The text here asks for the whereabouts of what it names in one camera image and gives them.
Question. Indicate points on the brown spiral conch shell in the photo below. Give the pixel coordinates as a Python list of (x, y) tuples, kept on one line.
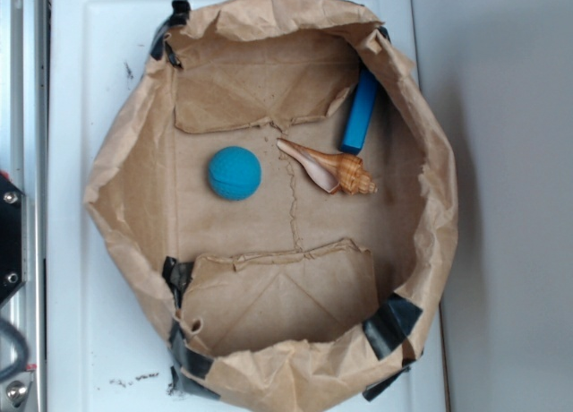
[(331, 172)]

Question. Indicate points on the brown paper bag tray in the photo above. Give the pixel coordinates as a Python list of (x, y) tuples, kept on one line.
[(293, 299)]

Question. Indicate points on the blue dimpled ball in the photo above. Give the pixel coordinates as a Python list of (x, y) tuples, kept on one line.
[(234, 173)]

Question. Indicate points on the blue rectangular block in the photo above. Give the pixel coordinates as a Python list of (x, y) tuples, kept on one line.
[(357, 124)]

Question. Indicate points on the white plastic tray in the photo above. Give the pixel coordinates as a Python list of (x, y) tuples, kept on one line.
[(102, 353)]

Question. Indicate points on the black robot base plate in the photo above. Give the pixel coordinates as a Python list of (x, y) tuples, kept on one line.
[(10, 239)]

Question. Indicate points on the aluminium frame rail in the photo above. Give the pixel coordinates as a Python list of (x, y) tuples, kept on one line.
[(24, 106)]

